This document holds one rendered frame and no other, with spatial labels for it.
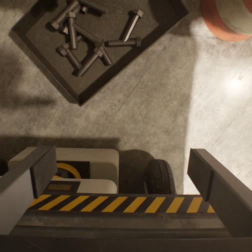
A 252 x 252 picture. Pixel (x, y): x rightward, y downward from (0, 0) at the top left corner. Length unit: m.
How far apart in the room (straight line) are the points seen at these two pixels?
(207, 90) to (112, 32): 0.31
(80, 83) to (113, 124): 0.15
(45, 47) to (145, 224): 0.47
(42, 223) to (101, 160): 0.20
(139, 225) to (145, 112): 0.33
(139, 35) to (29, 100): 0.35
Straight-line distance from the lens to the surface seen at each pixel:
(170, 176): 0.44
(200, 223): 0.27
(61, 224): 0.27
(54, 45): 0.54
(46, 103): 0.55
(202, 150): 0.17
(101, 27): 0.52
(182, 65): 0.53
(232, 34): 0.53
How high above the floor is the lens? 0.50
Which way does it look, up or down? 75 degrees down
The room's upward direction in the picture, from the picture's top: 178 degrees clockwise
